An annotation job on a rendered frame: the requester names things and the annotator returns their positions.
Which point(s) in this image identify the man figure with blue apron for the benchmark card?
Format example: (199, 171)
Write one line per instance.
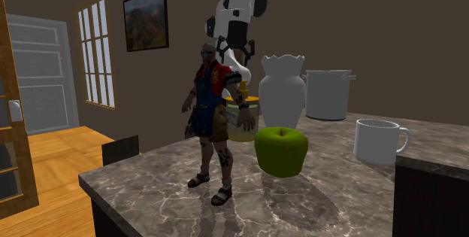
(209, 100)

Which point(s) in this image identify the window with wooden frame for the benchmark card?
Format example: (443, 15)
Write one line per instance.
(96, 53)

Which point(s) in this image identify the wooden door with glass panes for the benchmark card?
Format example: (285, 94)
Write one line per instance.
(16, 144)

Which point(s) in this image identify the white vase with jagged rim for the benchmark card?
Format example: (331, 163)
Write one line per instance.
(282, 93)

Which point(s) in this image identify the green apple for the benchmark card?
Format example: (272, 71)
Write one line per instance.
(281, 153)

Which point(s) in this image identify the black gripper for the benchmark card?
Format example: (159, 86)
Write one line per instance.
(238, 34)

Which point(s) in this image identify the glass jar with yellow lid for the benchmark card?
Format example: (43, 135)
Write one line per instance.
(251, 101)

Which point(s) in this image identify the black chair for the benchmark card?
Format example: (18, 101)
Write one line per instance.
(120, 150)

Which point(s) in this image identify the grey panelled door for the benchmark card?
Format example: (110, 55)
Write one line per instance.
(40, 75)

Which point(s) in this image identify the white mug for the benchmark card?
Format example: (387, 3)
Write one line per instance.
(375, 142)

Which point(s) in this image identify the black framed landscape wall picture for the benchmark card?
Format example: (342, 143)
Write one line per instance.
(146, 18)

